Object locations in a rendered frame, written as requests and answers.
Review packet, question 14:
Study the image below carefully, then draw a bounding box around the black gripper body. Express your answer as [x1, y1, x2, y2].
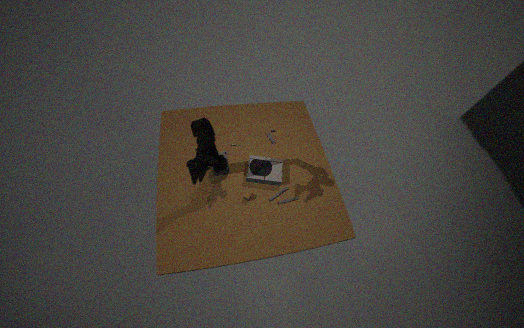
[187, 146, 212, 170]

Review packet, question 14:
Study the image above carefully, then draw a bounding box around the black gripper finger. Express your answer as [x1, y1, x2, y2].
[188, 167, 203, 185]
[198, 167, 211, 182]

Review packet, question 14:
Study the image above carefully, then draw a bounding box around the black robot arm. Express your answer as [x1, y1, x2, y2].
[191, 117, 227, 172]

